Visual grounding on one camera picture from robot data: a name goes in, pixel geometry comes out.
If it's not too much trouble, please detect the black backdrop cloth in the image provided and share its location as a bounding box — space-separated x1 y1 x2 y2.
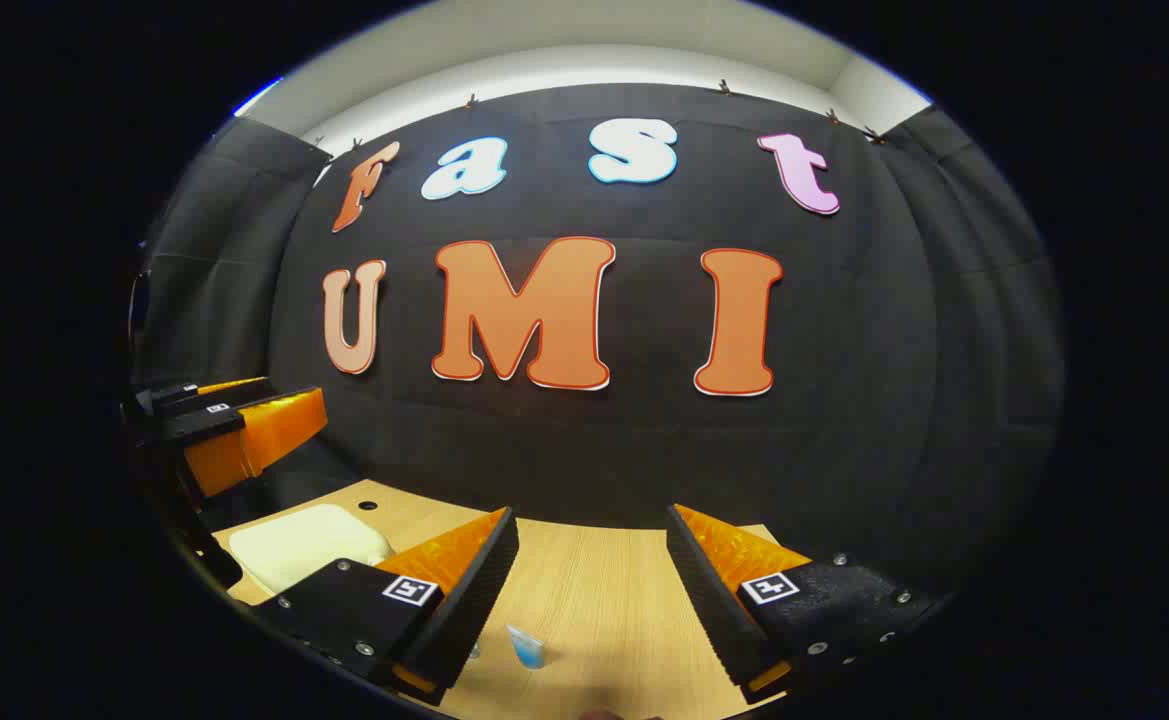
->
129 85 1065 601

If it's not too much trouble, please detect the white and blue tube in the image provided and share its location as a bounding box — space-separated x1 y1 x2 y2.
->
506 625 547 669

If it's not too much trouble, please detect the pale yellow suitcase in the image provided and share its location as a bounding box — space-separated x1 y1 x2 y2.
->
229 503 395 596

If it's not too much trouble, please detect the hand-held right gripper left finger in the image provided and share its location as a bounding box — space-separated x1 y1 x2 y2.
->
254 505 522 706

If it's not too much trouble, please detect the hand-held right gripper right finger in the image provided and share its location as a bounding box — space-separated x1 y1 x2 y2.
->
666 503 945 706

